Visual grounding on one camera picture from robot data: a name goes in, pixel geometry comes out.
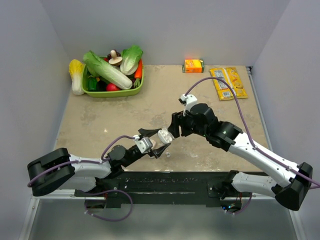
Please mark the yellow cabbage toy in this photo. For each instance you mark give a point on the yellow cabbage toy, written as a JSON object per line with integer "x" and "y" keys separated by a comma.
{"x": 76, "y": 69}

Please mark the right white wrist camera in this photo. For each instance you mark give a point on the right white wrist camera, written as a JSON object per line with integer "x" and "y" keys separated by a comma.
{"x": 188, "y": 101}

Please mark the white oval charging case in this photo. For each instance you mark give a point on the white oval charging case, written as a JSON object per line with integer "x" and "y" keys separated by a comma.
{"x": 165, "y": 136}

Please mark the orange green small box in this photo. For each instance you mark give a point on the orange green small box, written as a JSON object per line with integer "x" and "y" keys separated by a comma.
{"x": 193, "y": 66}

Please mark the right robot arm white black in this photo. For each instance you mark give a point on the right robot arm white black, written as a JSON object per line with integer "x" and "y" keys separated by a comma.
{"x": 283, "y": 180}

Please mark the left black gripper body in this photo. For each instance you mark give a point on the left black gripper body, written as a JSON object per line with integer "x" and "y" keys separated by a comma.
{"x": 133, "y": 156}

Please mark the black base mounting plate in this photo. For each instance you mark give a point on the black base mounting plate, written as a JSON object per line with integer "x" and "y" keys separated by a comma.
{"x": 159, "y": 188}

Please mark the green pepper toy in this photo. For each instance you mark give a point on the green pepper toy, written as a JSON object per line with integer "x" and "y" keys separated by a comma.
{"x": 92, "y": 84}

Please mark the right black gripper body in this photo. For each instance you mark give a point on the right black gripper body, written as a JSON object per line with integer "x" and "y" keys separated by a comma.
{"x": 187, "y": 124}

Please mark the dark eggplant toy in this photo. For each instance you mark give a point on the dark eggplant toy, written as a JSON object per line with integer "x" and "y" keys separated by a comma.
{"x": 101, "y": 86}

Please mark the small green cabbage toy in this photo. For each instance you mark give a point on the small green cabbage toy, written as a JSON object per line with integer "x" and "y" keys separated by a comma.
{"x": 130, "y": 59}

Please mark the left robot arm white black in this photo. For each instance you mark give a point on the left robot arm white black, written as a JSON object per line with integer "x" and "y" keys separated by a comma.
{"x": 61, "y": 170}

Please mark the large napa cabbage toy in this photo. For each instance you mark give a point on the large napa cabbage toy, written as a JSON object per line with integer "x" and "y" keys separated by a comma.
{"x": 98, "y": 67}

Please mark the orange carrot toy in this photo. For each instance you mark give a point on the orange carrot toy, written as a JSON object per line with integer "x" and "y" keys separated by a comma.
{"x": 138, "y": 74}

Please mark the green plastic basket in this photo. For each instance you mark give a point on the green plastic basket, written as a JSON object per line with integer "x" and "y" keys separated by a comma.
{"x": 110, "y": 94}

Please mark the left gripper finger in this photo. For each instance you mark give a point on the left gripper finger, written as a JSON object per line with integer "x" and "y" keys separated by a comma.
{"x": 156, "y": 153}
{"x": 148, "y": 132}

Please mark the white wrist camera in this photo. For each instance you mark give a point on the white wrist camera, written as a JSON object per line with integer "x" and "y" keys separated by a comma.
{"x": 188, "y": 101}
{"x": 144, "y": 143}

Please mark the red tomato toy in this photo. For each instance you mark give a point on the red tomato toy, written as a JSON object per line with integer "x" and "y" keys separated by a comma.
{"x": 112, "y": 88}

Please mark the yellow snack package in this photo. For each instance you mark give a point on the yellow snack package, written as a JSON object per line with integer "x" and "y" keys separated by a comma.
{"x": 231, "y": 76}

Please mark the beige mushroom toy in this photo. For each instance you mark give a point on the beige mushroom toy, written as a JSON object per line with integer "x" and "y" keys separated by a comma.
{"x": 114, "y": 59}

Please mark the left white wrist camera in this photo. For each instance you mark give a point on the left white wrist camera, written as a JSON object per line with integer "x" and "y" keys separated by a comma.
{"x": 144, "y": 143}

